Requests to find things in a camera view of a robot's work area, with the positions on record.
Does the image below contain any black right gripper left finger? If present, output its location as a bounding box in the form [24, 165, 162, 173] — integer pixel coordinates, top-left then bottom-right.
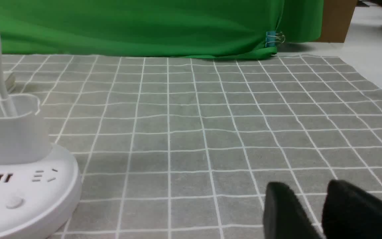
[263, 182, 322, 239]

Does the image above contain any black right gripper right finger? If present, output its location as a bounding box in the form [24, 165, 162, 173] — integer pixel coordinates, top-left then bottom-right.
[322, 180, 382, 239]

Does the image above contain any white desk lamp with socket base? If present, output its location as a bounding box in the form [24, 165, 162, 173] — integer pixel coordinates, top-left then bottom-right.
[0, 38, 82, 239]

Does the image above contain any grey checked tablecloth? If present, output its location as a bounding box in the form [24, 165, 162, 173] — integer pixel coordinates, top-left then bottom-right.
[0, 54, 382, 239]

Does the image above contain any blue binder clip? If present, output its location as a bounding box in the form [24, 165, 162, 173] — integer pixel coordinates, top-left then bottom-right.
[265, 31, 286, 47]

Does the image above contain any brown cardboard box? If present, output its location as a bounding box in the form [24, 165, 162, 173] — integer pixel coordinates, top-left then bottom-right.
[315, 0, 357, 43]

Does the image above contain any green backdrop cloth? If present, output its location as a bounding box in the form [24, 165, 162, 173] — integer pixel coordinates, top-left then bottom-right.
[0, 0, 324, 59]

